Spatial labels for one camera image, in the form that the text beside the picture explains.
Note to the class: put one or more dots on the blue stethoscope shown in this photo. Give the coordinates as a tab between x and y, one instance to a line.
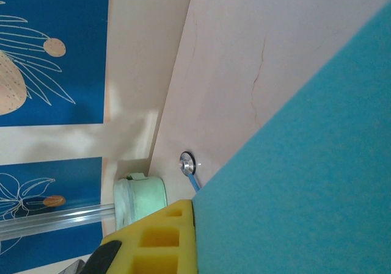
187	162

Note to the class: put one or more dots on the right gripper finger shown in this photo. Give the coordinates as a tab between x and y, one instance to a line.
159	240

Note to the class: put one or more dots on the green zip pouch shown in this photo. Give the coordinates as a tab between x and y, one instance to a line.
140	200

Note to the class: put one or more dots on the aluminium frame post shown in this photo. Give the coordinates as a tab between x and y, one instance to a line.
55	219

